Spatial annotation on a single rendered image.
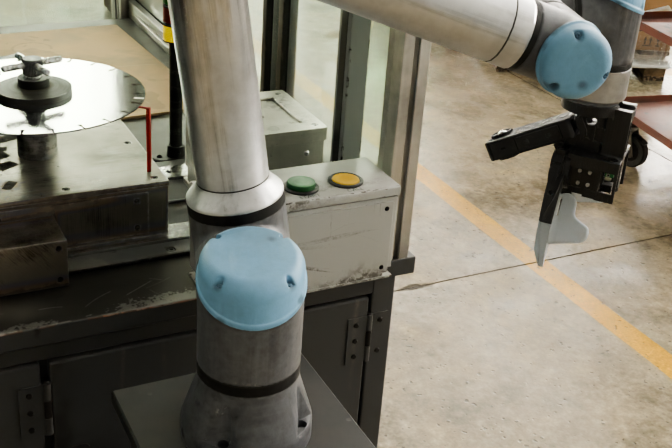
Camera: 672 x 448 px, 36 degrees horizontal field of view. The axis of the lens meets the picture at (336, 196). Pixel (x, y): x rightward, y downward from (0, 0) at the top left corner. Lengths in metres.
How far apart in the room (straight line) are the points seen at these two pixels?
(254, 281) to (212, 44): 0.25
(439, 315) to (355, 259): 1.42
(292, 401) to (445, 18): 0.45
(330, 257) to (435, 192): 2.16
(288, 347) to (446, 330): 1.74
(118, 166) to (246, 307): 0.59
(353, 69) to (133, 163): 0.37
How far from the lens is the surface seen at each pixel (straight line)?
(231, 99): 1.14
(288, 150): 1.64
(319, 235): 1.45
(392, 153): 1.51
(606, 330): 2.98
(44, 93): 1.60
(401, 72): 1.46
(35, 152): 1.64
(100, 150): 1.68
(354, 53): 1.54
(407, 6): 0.99
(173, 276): 1.52
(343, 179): 1.47
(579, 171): 1.28
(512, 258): 3.25
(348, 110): 1.57
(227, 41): 1.12
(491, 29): 1.02
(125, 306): 1.45
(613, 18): 1.21
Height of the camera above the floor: 1.51
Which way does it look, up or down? 25 degrees down
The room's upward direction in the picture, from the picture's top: 4 degrees clockwise
